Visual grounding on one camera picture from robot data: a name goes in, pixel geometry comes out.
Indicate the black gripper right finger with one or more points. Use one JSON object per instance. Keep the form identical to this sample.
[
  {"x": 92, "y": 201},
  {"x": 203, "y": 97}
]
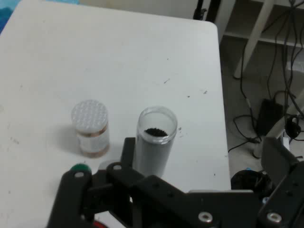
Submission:
[{"x": 287, "y": 202}]

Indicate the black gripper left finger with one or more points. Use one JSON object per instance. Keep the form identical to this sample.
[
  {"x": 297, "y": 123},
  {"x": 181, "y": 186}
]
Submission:
[{"x": 76, "y": 204}]

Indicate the clear jar with black seeds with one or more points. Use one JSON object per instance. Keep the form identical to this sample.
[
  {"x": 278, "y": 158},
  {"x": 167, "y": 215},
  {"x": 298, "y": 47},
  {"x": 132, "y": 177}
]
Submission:
[{"x": 154, "y": 154}]

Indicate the black round object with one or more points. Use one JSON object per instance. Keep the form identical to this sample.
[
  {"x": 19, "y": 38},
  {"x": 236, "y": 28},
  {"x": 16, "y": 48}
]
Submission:
[{"x": 244, "y": 180}]

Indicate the black headset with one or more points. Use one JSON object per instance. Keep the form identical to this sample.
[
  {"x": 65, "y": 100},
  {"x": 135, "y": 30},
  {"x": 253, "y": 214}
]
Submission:
[{"x": 293, "y": 129}]

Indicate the black power adapter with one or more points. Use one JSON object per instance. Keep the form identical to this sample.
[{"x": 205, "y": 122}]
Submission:
[{"x": 270, "y": 116}]

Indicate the white-lidded brown spice jar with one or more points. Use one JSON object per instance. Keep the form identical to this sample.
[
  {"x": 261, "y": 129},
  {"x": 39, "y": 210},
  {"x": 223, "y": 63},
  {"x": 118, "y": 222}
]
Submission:
[{"x": 89, "y": 116}]

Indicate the black tripod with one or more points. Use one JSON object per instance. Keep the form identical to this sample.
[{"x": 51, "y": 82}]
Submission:
[{"x": 199, "y": 12}]

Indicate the white wooden frame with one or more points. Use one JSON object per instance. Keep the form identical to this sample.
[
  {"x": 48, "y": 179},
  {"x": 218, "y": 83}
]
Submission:
[{"x": 253, "y": 35}]

